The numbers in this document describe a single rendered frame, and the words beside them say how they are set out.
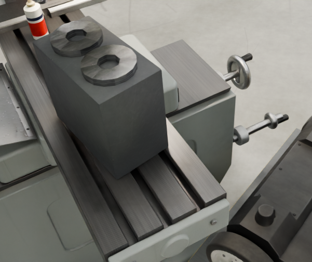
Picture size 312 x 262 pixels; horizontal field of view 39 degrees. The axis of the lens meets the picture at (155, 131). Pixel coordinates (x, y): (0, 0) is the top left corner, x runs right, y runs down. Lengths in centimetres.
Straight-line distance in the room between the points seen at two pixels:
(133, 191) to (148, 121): 12
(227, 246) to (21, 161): 53
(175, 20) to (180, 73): 162
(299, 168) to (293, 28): 166
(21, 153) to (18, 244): 32
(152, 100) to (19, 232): 65
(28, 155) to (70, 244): 41
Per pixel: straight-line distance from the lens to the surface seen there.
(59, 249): 138
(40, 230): 127
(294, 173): 127
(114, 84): 68
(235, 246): 112
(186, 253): 156
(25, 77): 106
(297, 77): 248
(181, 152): 82
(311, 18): 295
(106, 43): 77
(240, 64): 141
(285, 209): 117
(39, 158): 109
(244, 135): 139
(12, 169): 108
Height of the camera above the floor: 158
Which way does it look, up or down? 47 degrees down
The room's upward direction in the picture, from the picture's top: 7 degrees counter-clockwise
